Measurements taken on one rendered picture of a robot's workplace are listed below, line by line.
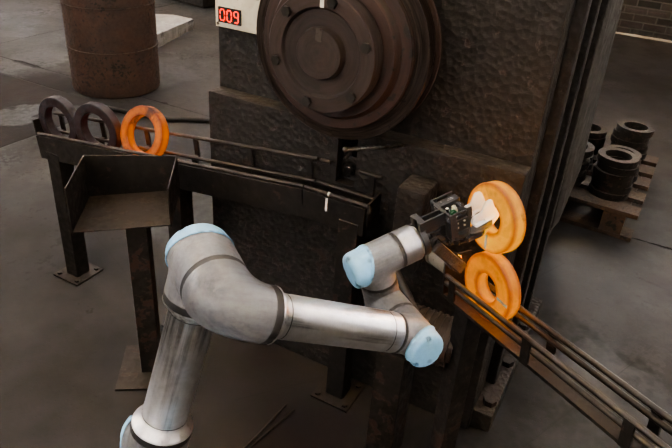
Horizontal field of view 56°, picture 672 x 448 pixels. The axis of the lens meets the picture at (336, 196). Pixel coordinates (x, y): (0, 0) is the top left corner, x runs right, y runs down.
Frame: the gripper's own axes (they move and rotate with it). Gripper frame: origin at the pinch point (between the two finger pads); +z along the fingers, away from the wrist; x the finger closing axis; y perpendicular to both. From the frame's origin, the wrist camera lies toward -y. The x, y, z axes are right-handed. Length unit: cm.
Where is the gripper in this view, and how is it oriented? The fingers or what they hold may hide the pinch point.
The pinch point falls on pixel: (497, 209)
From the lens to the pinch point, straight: 138.0
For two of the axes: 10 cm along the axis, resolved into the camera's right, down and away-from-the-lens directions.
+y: -1.7, -8.0, -5.7
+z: 8.8, -3.8, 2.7
